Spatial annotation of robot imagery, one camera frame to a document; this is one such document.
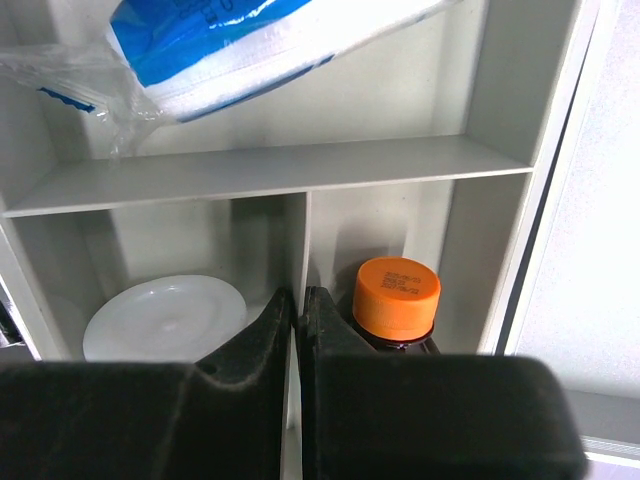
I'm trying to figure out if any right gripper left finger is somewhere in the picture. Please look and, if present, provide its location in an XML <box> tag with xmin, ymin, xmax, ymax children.
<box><xmin>1</xmin><ymin>289</ymin><xmax>293</xmax><ymax>479</ymax></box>

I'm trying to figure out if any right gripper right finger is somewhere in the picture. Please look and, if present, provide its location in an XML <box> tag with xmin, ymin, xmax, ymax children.
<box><xmin>296</xmin><ymin>287</ymin><xmax>588</xmax><ymax>479</ymax></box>

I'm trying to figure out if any clear bottle white cap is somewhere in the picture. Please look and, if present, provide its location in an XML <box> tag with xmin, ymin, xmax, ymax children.
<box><xmin>82</xmin><ymin>275</ymin><xmax>248</xmax><ymax>363</ymax></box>

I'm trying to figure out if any brown bottle orange cap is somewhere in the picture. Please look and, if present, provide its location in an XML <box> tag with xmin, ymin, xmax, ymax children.
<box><xmin>345</xmin><ymin>256</ymin><xmax>442</xmax><ymax>355</ymax></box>

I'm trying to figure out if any silver metal medicine case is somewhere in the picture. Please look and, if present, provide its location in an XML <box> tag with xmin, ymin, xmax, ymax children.
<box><xmin>502</xmin><ymin>1</ymin><xmax>639</xmax><ymax>467</ymax></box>

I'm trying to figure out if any grey plastic tray insert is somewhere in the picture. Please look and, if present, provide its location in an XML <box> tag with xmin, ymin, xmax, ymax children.
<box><xmin>0</xmin><ymin>0</ymin><xmax>601</xmax><ymax>480</ymax></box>

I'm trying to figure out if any white blue tube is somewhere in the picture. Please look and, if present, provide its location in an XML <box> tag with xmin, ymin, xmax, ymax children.
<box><xmin>1</xmin><ymin>0</ymin><xmax>446</xmax><ymax>159</ymax></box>

